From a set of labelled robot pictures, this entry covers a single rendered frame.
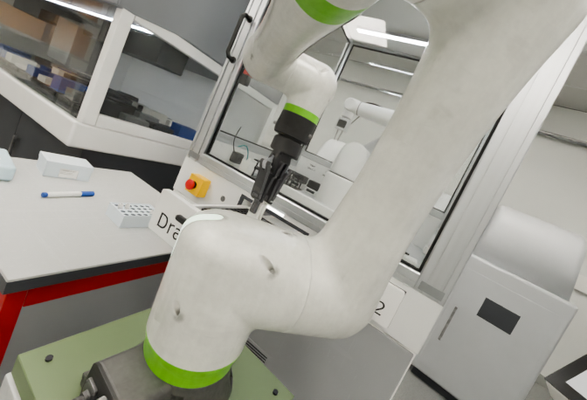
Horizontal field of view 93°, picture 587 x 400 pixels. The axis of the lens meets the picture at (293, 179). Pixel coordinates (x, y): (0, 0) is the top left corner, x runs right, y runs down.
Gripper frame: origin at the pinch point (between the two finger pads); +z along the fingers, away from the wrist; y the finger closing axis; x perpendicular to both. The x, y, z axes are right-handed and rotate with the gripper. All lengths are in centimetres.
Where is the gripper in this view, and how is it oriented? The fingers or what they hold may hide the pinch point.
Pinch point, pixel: (255, 212)
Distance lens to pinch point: 71.3
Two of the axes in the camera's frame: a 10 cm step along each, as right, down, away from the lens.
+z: -4.2, 9.0, 0.7
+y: -4.1, -1.2, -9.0
